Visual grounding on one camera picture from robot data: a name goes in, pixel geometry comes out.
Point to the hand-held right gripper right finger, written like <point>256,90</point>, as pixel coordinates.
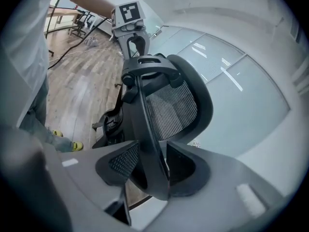
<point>229,190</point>

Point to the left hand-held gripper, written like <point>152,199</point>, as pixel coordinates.
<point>129,16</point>

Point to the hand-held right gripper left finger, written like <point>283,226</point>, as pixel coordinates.
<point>84,168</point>

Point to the black mesh office chair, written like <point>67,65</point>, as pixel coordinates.
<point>149,129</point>

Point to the black chair with jacket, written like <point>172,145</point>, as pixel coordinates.
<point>83,24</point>

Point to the person's right yellow shoe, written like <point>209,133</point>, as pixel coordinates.
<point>77,146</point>

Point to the person's yellow shoe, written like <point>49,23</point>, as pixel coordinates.
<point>57,133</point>
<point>77,146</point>

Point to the person's left yellow shoe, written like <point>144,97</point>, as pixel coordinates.
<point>57,133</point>

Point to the person's blue jeans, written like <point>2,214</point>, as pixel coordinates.
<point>38,120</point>

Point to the wooden table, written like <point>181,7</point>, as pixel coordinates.
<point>65,12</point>

